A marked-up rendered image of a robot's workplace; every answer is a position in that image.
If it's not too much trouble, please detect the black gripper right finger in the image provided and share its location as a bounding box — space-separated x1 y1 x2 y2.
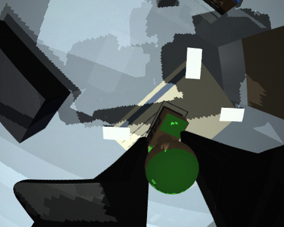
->
180 131 284 227

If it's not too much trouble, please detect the blue and brown wooden ball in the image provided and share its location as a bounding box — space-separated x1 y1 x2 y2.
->
203 0 240 16

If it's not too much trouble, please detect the tan cardboard box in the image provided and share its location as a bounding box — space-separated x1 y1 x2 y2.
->
242 25 284 119

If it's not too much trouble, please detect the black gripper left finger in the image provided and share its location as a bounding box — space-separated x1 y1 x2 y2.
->
13 137 149 227

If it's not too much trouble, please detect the wooden stamp with green-topped ball handle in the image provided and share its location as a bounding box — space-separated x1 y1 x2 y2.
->
145 106 199 194

